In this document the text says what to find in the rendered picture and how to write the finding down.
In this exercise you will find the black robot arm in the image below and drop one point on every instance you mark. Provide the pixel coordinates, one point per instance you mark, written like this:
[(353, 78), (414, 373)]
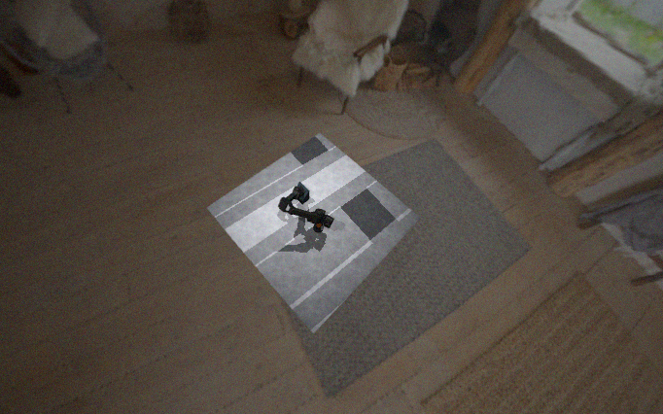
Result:
[(317, 217)]

